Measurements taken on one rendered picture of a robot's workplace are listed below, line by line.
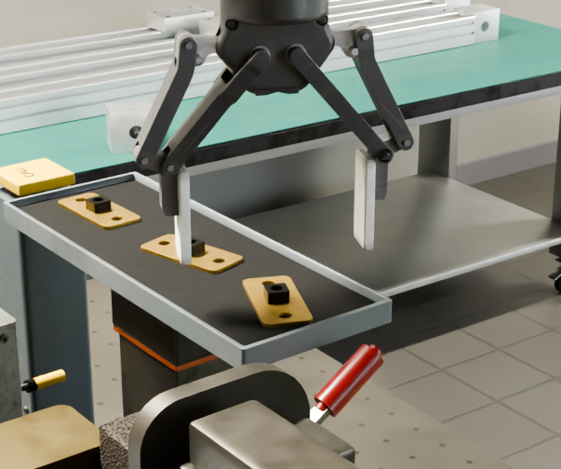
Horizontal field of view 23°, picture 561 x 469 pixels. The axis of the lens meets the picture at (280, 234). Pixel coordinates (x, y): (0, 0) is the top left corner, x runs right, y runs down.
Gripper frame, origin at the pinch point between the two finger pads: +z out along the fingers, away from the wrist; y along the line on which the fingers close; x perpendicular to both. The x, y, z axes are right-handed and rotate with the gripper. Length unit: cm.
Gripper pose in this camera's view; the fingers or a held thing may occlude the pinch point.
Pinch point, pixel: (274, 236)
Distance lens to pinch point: 99.8
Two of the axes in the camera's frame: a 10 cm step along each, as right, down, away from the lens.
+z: 0.0, 9.3, 3.7
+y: -9.8, 0.8, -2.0
